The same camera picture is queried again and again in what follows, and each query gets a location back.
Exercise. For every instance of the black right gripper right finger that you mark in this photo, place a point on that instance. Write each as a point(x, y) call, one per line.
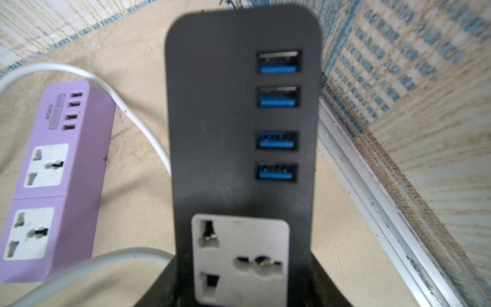
point(322, 290)

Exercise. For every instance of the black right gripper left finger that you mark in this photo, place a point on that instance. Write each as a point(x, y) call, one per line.
point(163, 291)

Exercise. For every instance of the purple power strip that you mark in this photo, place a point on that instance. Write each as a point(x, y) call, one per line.
point(52, 218)

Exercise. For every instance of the black power strip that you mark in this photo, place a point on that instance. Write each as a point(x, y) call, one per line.
point(243, 92)

